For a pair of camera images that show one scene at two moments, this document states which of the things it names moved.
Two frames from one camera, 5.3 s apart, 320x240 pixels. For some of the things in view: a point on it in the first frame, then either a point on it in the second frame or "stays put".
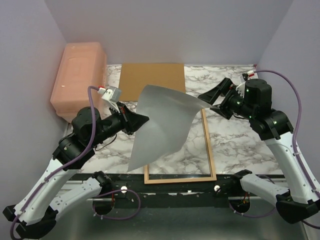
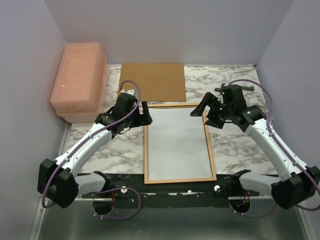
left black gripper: (131, 121) stays put
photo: (169, 112) -> (178, 146)
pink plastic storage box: (83, 65) stays put
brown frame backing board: (134, 77) stays put
